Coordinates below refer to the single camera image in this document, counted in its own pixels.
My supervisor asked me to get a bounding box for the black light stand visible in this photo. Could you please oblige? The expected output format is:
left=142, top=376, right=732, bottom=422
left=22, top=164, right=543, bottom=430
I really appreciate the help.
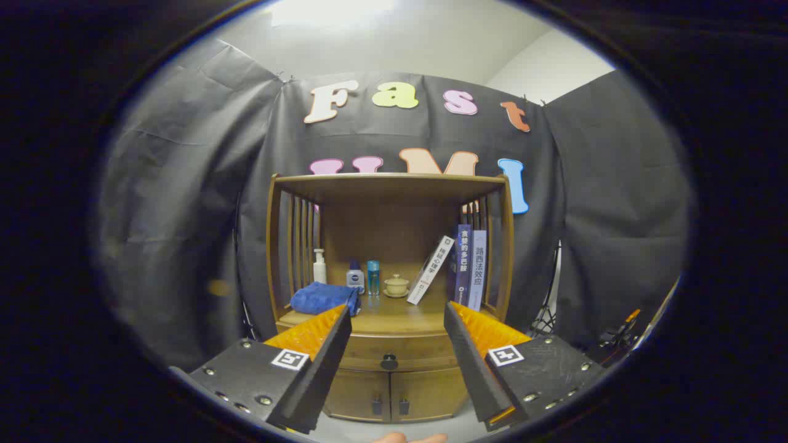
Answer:
left=529, top=243, right=562, bottom=336

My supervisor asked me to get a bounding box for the wooden cabinet door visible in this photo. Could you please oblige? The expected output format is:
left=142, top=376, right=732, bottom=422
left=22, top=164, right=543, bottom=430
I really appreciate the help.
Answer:
left=390, top=367, right=470, bottom=424
left=323, top=368, right=392, bottom=424

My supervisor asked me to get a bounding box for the wooden cabinet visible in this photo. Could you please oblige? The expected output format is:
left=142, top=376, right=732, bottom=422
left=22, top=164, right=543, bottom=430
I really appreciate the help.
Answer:
left=266, top=172, right=515, bottom=424

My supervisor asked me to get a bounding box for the light purple book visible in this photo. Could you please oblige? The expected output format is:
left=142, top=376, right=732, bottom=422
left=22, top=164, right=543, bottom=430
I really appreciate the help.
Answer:
left=468, top=230, right=488, bottom=312

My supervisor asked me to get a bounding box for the black device with orange part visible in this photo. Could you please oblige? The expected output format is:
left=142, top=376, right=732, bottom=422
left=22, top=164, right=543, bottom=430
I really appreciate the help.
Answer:
left=591, top=308, right=644, bottom=367

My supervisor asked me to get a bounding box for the white book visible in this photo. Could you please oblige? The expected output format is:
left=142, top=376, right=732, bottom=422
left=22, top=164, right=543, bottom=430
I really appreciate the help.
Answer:
left=407, top=236, right=456, bottom=306

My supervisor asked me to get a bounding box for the wooden countertop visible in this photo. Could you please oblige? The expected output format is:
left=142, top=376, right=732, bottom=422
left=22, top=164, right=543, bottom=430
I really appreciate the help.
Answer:
left=277, top=294, right=499, bottom=336

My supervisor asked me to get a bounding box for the wooden drawer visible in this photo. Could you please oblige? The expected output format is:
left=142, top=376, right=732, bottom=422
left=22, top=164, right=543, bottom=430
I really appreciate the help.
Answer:
left=336, top=332, right=459, bottom=373

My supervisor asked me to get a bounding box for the dark blue book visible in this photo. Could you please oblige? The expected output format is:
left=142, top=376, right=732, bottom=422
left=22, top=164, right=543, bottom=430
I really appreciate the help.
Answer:
left=448, top=224, right=472, bottom=305

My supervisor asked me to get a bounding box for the blue rolled towel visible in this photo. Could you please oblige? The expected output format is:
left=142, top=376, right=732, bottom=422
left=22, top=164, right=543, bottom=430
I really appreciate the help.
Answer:
left=291, top=282, right=362, bottom=317

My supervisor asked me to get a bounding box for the white bottle with blue cap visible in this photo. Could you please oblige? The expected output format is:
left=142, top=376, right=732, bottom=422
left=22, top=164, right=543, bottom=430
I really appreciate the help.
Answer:
left=346, top=260, right=366, bottom=295

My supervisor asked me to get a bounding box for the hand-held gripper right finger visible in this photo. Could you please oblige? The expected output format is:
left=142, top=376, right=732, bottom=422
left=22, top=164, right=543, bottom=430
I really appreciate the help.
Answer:
left=443, top=301, right=610, bottom=431

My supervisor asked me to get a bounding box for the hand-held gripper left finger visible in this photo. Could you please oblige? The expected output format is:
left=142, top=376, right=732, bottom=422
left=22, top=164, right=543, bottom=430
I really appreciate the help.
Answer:
left=185, top=303, right=353, bottom=435

